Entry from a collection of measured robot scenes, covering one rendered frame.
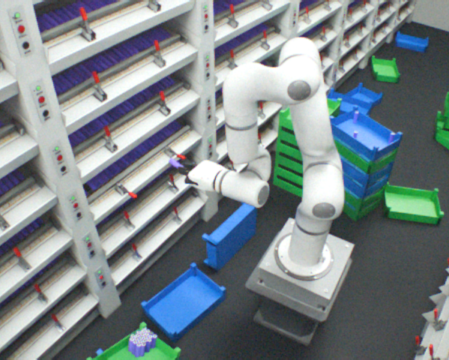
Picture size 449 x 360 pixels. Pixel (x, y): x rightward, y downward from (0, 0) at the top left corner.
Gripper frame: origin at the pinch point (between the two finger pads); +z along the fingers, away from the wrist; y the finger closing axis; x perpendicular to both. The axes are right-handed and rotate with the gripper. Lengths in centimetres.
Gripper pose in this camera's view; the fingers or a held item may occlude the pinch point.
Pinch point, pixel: (186, 169)
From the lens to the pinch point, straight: 146.9
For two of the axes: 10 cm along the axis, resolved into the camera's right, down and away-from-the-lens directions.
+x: 1.4, 8.0, 5.9
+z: -7.9, -2.7, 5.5
